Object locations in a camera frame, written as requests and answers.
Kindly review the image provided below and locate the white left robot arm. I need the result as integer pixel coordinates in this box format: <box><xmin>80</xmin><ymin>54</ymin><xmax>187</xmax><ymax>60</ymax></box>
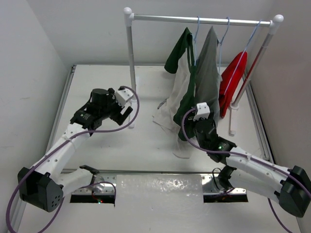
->
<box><xmin>17</xmin><ymin>86</ymin><xmax>136</xmax><ymax>212</ymax></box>

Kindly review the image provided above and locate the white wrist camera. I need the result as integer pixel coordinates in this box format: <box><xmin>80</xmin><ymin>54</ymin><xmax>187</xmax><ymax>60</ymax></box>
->
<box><xmin>193</xmin><ymin>102</ymin><xmax>210</xmax><ymax>121</ymax></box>
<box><xmin>114</xmin><ymin>88</ymin><xmax>134</xmax><ymax>107</ymax></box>

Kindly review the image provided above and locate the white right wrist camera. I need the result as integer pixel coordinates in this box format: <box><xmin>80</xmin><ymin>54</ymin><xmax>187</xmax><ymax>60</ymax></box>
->
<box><xmin>193</xmin><ymin>102</ymin><xmax>210</xmax><ymax>121</ymax></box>

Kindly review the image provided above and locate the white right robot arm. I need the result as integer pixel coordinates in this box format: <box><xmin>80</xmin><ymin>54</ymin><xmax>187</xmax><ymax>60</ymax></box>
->
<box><xmin>181</xmin><ymin>110</ymin><xmax>311</xmax><ymax>218</ymax></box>

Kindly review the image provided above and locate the white metal clothes rack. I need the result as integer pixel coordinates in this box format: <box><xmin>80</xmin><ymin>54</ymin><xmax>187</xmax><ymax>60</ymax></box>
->
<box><xmin>123</xmin><ymin>7</ymin><xmax>284</xmax><ymax>136</ymax></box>

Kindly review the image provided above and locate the light blue hanger with red shirt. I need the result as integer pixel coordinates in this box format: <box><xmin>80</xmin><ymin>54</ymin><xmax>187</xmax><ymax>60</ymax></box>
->
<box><xmin>224</xmin><ymin>19</ymin><xmax>262</xmax><ymax>95</ymax></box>

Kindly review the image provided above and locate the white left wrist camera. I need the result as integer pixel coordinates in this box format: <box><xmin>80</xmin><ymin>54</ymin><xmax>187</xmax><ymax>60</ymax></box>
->
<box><xmin>114</xmin><ymin>88</ymin><xmax>134</xmax><ymax>107</ymax></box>

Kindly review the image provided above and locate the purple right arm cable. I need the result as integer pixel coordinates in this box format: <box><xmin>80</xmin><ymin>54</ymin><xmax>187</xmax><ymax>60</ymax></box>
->
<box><xmin>181</xmin><ymin>108</ymin><xmax>311</xmax><ymax>233</ymax></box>

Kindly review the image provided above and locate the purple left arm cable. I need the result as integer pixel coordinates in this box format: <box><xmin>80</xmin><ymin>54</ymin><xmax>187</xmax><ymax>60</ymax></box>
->
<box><xmin>5</xmin><ymin>85</ymin><xmax>140</xmax><ymax>233</ymax></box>

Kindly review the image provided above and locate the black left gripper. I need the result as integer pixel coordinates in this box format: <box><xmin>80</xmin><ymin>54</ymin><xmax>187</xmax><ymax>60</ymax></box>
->
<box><xmin>99</xmin><ymin>89</ymin><xmax>131</xmax><ymax>124</ymax></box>

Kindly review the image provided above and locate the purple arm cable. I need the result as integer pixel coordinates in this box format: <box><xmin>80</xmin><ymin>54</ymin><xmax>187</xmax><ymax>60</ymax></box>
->
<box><xmin>181</xmin><ymin>108</ymin><xmax>311</xmax><ymax>233</ymax></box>
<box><xmin>5</xmin><ymin>85</ymin><xmax>140</xmax><ymax>233</ymax></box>

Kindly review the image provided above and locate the light blue hanger with grey shirt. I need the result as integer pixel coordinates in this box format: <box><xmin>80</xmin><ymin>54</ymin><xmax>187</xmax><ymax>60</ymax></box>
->
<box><xmin>218</xmin><ymin>17</ymin><xmax>230</xmax><ymax>74</ymax></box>

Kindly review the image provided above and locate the aluminium table frame rail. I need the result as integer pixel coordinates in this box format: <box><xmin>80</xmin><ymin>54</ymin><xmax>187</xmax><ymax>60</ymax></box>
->
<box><xmin>7</xmin><ymin>65</ymin><xmax>76</xmax><ymax>233</ymax></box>

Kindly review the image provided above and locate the green and white t shirt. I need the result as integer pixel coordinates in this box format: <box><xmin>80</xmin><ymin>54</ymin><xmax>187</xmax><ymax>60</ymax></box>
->
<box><xmin>153</xmin><ymin>28</ymin><xmax>196</xmax><ymax>159</ymax></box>

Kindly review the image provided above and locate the grey t shirt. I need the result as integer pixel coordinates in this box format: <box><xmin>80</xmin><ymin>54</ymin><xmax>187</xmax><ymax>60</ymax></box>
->
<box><xmin>195</xmin><ymin>27</ymin><xmax>222</xmax><ymax>123</ymax></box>

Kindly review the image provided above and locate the red t shirt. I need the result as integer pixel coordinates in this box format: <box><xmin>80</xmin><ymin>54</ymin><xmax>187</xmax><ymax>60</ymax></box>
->
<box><xmin>219</xmin><ymin>52</ymin><xmax>248</xmax><ymax>118</ymax></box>

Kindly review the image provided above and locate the shiny metal base plate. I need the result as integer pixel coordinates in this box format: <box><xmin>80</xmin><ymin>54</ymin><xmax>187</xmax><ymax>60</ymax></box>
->
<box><xmin>91</xmin><ymin>173</ymin><xmax>248</xmax><ymax>196</ymax></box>

